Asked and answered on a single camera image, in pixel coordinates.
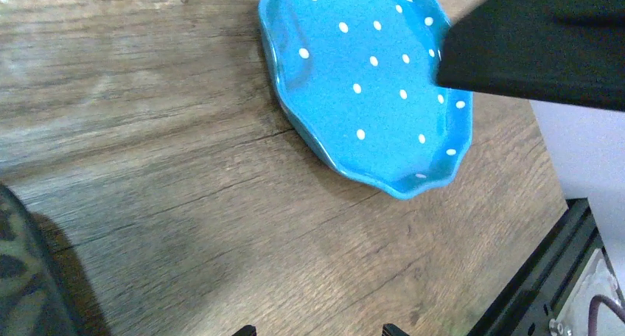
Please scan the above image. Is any blue polka dot plate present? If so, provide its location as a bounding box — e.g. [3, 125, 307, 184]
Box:
[258, 0, 472, 200]

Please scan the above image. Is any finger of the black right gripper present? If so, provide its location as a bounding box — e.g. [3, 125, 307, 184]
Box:
[436, 0, 624, 111]

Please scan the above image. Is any black aluminium frame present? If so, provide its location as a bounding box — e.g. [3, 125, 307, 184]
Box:
[468, 198, 604, 335]

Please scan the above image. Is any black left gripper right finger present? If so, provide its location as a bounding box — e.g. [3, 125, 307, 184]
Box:
[382, 323, 409, 336]

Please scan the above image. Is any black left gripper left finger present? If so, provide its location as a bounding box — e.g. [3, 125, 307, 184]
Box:
[232, 325, 256, 336]

